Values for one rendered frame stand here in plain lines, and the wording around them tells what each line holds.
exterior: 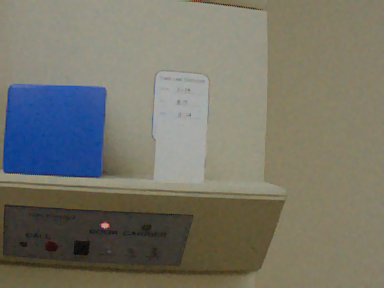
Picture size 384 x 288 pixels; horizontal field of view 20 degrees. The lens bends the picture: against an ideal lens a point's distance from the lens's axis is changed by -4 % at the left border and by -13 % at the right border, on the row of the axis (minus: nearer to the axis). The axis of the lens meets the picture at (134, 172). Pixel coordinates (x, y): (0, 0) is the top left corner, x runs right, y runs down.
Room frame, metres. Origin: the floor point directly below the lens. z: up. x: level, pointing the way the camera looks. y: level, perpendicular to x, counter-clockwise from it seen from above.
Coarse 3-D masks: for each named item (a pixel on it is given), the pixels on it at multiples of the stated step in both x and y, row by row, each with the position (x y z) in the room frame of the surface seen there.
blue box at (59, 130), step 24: (24, 96) 1.12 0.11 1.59; (48, 96) 1.13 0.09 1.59; (72, 96) 1.13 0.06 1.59; (96, 96) 1.13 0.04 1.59; (24, 120) 1.12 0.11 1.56; (48, 120) 1.13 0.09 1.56; (72, 120) 1.13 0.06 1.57; (96, 120) 1.13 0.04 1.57; (24, 144) 1.12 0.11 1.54; (48, 144) 1.13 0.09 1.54; (72, 144) 1.13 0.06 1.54; (96, 144) 1.13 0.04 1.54; (24, 168) 1.12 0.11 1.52; (48, 168) 1.13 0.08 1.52; (72, 168) 1.13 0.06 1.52; (96, 168) 1.13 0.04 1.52
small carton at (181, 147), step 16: (160, 128) 1.17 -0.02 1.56; (176, 128) 1.17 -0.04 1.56; (192, 128) 1.17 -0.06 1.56; (160, 144) 1.17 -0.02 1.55; (176, 144) 1.17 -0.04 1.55; (192, 144) 1.17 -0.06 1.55; (160, 160) 1.17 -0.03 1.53; (176, 160) 1.17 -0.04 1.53; (192, 160) 1.17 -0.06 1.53; (160, 176) 1.17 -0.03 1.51; (176, 176) 1.17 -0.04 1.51; (192, 176) 1.17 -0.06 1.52
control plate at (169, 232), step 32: (32, 224) 1.16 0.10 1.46; (64, 224) 1.16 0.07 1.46; (96, 224) 1.16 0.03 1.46; (128, 224) 1.16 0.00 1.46; (160, 224) 1.17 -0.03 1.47; (32, 256) 1.20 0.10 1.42; (64, 256) 1.20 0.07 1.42; (96, 256) 1.20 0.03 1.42; (128, 256) 1.20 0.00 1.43; (160, 256) 1.20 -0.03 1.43
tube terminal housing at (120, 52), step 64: (0, 0) 1.22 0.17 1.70; (64, 0) 1.23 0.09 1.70; (128, 0) 1.24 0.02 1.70; (0, 64) 1.23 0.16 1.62; (64, 64) 1.23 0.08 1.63; (128, 64) 1.24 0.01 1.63; (192, 64) 1.25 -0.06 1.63; (256, 64) 1.26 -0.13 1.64; (0, 128) 1.23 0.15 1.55; (128, 128) 1.24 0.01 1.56; (256, 128) 1.26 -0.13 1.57
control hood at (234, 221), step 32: (0, 192) 1.12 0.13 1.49; (32, 192) 1.12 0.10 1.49; (64, 192) 1.13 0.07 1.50; (96, 192) 1.13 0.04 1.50; (128, 192) 1.13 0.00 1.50; (160, 192) 1.13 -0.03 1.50; (192, 192) 1.14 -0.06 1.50; (224, 192) 1.14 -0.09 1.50; (256, 192) 1.14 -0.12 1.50; (0, 224) 1.16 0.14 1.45; (192, 224) 1.17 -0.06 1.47; (224, 224) 1.17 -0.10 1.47; (256, 224) 1.18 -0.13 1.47; (0, 256) 1.20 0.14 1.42; (192, 256) 1.21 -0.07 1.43; (224, 256) 1.21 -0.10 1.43; (256, 256) 1.22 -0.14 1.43
